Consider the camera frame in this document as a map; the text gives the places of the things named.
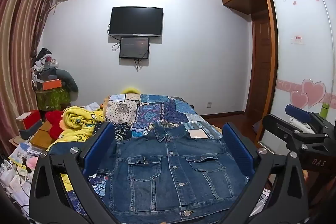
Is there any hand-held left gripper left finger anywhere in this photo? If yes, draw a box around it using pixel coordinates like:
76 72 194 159
28 122 121 224

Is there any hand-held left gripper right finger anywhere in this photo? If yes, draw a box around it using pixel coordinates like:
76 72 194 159
222 122 309 224

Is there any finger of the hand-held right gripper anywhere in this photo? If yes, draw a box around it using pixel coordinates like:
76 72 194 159
285 104 336 136
262 114 329 154

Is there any blue denim jacket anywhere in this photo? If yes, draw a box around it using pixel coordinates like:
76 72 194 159
109 123 249 222

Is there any pile of clothes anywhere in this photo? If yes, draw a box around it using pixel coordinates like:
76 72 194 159
31 48 60 83

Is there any green bottle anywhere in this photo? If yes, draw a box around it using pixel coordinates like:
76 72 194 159
320 102 329 119

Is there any navy patterned cloth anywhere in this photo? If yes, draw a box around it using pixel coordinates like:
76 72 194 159
94 121 135 142

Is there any yellow cartoon blanket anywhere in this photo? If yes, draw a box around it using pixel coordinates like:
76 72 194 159
47 105 107 193

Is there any red plush toy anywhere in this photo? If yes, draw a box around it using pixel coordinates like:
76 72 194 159
45 110 65 140

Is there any wooden box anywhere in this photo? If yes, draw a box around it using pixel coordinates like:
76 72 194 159
30 120 54 150

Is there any brown wooden door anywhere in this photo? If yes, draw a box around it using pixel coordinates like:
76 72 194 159
244 10 272 117

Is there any yellow pillow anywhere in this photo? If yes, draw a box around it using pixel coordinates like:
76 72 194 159
121 87 141 95

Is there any green patterned cloth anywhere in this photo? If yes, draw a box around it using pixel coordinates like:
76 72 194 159
35 86 71 111

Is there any red box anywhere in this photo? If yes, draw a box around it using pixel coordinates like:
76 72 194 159
16 110 42 131

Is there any blue patchwork bedspread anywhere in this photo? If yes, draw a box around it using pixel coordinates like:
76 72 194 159
50 93 271 224

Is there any orange box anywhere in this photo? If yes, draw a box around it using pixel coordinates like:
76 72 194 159
42 79 64 91

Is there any pile of papers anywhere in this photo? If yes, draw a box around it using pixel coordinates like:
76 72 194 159
0 135 50 214

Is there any striped brown curtain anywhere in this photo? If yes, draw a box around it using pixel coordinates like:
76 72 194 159
0 0 59 156

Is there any small black wall monitor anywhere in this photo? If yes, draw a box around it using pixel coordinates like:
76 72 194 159
119 37 150 59

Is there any black wall television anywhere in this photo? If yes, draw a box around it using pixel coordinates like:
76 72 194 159
109 7 164 38

